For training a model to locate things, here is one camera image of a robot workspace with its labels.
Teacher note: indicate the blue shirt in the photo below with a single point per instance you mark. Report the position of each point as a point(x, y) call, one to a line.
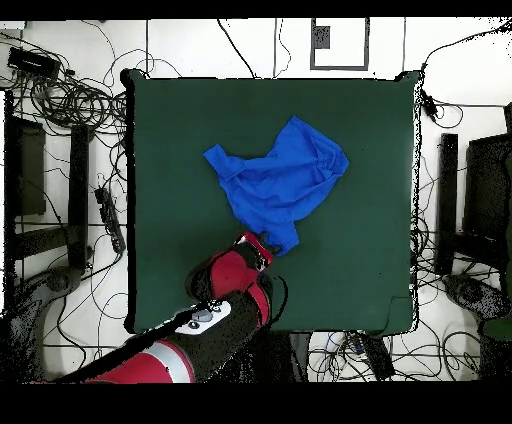
point(280, 180)

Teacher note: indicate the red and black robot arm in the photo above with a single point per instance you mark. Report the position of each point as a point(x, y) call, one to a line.
point(228, 272)

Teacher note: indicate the dark flat panel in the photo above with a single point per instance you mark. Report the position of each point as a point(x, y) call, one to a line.
point(28, 168)
point(486, 184)

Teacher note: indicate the dark green table cloth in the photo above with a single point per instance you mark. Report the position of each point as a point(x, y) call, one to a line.
point(180, 240)

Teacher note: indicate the long black power strip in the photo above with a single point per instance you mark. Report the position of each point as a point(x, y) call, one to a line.
point(378, 358)

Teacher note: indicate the black power strip with sockets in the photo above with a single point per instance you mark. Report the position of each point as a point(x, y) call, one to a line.
point(110, 218)

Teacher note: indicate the black upright stand bar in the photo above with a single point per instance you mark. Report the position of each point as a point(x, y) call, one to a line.
point(447, 192)
point(78, 192)

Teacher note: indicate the grey stand foot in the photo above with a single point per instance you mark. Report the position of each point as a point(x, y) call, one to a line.
point(60, 280)
point(468, 292)

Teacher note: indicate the black power adapter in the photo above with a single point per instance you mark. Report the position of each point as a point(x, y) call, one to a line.
point(430, 106)

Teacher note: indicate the black rectangular device box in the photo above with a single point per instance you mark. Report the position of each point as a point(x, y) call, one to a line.
point(32, 62)

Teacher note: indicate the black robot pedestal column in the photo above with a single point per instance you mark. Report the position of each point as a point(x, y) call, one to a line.
point(284, 356)

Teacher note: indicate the grey square floor frame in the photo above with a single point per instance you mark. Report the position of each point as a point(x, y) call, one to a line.
point(340, 68)

